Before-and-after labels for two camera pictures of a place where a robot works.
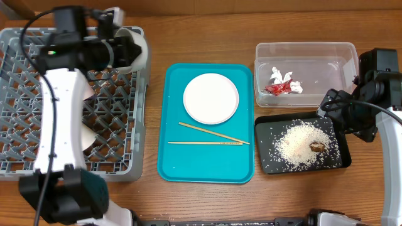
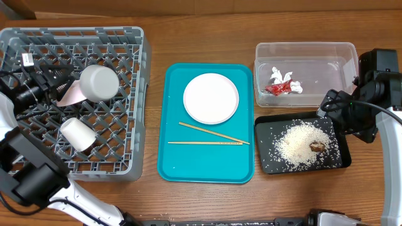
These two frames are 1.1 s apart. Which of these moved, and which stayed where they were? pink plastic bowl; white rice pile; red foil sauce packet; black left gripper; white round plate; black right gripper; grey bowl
Moved: black left gripper; pink plastic bowl; grey bowl
Stayed: black right gripper; white rice pile; white round plate; red foil sauce packet
